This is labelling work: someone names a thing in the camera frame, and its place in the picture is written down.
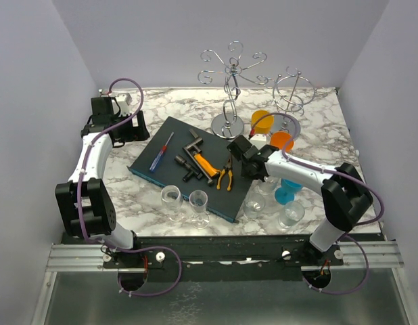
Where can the blue plastic wine glass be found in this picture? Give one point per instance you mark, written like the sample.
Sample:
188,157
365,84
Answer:
287,191

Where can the yellow handled pliers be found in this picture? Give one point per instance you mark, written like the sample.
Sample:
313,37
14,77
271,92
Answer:
227,170

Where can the orange plastic wine glass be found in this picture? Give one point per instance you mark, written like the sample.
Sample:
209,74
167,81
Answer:
282,140

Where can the small dark socket tool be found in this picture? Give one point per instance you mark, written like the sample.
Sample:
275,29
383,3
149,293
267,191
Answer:
192,172

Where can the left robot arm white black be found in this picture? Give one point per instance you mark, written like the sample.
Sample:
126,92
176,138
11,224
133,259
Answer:
85,206

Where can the yellow plastic wine glass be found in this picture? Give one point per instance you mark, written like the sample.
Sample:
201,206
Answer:
261,125

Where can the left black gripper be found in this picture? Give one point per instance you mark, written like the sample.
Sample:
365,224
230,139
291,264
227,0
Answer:
135,133

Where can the aluminium mounting rail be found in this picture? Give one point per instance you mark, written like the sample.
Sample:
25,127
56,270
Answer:
89,258

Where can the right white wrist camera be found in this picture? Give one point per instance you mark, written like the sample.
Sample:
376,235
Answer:
258,140

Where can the dark grey box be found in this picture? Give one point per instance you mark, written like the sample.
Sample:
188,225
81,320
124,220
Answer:
163,162

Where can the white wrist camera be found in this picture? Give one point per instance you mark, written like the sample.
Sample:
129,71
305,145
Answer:
122,104
258,140

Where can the grey orange hand tool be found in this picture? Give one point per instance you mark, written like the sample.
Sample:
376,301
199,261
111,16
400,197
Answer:
193,150

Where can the clear wine glass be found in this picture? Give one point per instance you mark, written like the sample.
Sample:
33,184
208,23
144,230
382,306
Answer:
172,201
198,200
267,185
253,205
291,214

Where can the blue handled screwdriver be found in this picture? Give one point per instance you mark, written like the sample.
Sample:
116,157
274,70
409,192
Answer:
161,153

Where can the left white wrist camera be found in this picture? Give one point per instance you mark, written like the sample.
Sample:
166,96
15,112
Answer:
122,104

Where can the chrome spiral wire rack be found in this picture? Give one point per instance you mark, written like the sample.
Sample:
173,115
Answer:
291,92

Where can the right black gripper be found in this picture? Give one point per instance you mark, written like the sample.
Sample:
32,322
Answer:
243,171

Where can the chrome swirl wine glass rack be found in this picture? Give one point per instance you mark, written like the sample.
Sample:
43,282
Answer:
228,125

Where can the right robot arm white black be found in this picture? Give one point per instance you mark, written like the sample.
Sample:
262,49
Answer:
346,198

